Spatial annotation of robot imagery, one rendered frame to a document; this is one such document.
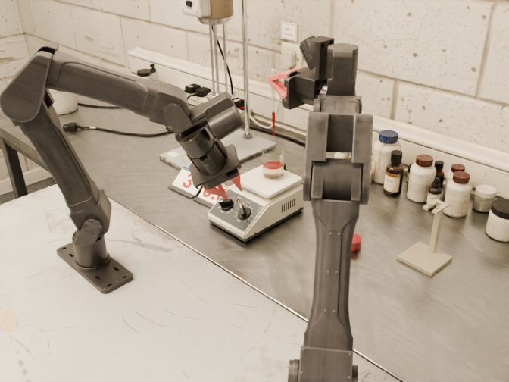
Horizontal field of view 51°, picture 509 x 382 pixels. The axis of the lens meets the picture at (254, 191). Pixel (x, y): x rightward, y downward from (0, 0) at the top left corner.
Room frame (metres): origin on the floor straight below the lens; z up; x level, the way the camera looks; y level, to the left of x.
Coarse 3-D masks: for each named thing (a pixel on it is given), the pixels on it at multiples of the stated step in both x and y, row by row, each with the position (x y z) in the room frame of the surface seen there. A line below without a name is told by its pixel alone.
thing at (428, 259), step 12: (432, 204) 0.91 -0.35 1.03; (444, 204) 0.91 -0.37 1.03; (432, 228) 0.91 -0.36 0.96; (432, 240) 0.91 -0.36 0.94; (408, 252) 0.91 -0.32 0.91; (420, 252) 0.91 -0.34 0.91; (432, 252) 0.91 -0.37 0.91; (408, 264) 0.88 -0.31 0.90; (420, 264) 0.87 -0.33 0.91; (432, 264) 0.87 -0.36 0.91; (444, 264) 0.87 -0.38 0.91
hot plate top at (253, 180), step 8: (256, 168) 1.16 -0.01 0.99; (240, 176) 1.12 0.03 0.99; (248, 176) 1.12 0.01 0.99; (256, 176) 1.12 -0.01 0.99; (288, 176) 1.11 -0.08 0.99; (296, 176) 1.11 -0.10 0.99; (248, 184) 1.08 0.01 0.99; (256, 184) 1.08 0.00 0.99; (264, 184) 1.08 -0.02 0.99; (272, 184) 1.07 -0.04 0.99; (280, 184) 1.07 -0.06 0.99; (288, 184) 1.07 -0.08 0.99; (296, 184) 1.09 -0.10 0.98; (256, 192) 1.05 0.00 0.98; (264, 192) 1.04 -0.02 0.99; (272, 192) 1.04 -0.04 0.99; (280, 192) 1.05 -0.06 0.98
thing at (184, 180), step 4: (180, 172) 1.26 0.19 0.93; (184, 172) 1.26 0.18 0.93; (188, 172) 1.25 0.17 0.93; (180, 176) 1.25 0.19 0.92; (184, 176) 1.25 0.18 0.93; (188, 176) 1.24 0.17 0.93; (176, 180) 1.25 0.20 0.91; (180, 180) 1.24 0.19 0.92; (184, 180) 1.23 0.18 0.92; (188, 180) 1.23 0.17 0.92; (180, 184) 1.23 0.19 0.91; (184, 184) 1.22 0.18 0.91; (188, 184) 1.22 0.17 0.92; (192, 184) 1.21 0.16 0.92; (188, 188) 1.21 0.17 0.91; (192, 188) 1.20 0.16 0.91
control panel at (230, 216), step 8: (232, 192) 1.09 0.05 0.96; (240, 200) 1.05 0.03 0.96; (248, 200) 1.05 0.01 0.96; (216, 208) 1.06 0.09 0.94; (232, 208) 1.04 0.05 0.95; (256, 208) 1.02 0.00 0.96; (224, 216) 1.03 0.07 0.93; (232, 216) 1.02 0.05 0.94; (232, 224) 1.00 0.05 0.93; (240, 224) 0.99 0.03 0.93; (248, 224) 0.98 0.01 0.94
